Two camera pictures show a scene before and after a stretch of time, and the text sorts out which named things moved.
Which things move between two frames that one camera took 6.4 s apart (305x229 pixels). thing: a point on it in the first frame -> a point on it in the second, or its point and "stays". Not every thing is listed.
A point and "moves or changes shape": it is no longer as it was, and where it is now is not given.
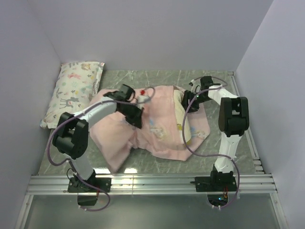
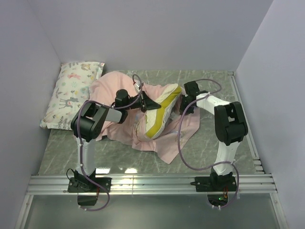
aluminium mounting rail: (247, 183) stays
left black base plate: (75, 185) stays
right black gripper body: (194, 106) stays
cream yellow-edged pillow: (183, 125) -> (157, 119)
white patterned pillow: (76, 85) stays
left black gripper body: (131, 112) -> (137, 103)
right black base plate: (218, 182) stays
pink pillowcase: (112, 141) moves or changes shape
